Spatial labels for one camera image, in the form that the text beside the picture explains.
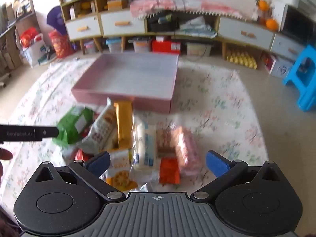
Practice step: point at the white orange print packet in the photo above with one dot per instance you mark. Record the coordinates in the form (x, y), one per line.
(121, 177)

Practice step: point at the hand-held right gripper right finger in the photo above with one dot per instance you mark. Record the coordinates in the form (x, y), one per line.
(217, 164)

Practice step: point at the white blue snack packet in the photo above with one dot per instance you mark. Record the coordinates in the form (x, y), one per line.
(143, 148)

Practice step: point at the red gift bag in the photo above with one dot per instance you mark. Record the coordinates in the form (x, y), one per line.
(28, 37)

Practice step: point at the orange fruit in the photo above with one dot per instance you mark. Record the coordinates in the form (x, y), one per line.
(263, 5)
(272, 24)

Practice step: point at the yellow cardboard box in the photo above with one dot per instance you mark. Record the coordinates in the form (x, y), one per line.
(116, 5)

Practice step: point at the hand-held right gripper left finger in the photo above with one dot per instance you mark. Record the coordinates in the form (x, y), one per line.
(98, 163)

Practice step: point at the yellow egg tray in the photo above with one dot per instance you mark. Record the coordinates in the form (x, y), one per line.
(240, 59)

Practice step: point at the white microwave oven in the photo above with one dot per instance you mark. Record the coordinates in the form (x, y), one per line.
(293, 24)

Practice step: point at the person's left hand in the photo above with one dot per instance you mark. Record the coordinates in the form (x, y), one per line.
(5, 154)

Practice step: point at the small clear storage bin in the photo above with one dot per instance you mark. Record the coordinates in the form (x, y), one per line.
(90, 47)

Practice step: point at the orange red snack packet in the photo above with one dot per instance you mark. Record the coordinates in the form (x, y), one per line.
(169, 171)

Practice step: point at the white cookie packet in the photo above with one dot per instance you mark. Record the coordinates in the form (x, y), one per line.
(103, 128)

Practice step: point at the golden bar packet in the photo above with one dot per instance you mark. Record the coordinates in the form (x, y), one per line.
(124, 123)

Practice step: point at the white carton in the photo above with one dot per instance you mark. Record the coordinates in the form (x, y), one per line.
(72, 13)

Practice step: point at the purple hat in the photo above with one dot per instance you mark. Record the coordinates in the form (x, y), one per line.
(55, 19)

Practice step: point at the long wooden drawer cabinet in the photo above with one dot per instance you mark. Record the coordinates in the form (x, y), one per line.
(246, 32)

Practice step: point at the white box with blue print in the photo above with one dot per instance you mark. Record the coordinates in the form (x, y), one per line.
(281, 68)

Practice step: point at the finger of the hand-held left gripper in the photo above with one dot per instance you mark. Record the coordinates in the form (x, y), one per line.
(24, 133)

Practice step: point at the pink cardboard box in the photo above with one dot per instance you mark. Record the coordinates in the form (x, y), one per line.
(133, 71)

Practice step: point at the pink tasselled cloth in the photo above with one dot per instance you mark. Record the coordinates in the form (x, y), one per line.
(158, 5)

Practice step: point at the clear bin with blue lid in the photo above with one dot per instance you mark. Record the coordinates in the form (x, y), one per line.
(114, 45)

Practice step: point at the blue plastic stool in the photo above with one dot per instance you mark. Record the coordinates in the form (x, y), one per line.
(308, 54)

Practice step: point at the wooden bookshelf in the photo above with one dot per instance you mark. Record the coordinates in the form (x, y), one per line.
(9, 29)

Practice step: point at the tall wooden shelf cabinet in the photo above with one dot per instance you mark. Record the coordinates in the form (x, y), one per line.
(81, 27)

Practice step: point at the floral cloth mat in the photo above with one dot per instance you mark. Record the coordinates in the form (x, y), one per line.
(209, 108)

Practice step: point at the red cardboard box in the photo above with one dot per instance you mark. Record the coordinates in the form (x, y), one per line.
(164, 47)

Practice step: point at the clear snack packet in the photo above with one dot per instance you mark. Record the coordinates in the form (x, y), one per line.
(185, 148)

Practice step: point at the green snack packet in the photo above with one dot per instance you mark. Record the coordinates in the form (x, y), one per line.
(74, 121)

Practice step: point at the pile of papers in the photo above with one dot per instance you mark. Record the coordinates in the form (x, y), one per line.
(197, 28)

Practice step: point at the white paper bag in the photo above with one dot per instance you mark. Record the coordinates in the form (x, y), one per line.
(34, 54)

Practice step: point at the clear bin with black lid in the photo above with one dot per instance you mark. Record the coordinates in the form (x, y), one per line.
(142, 46)

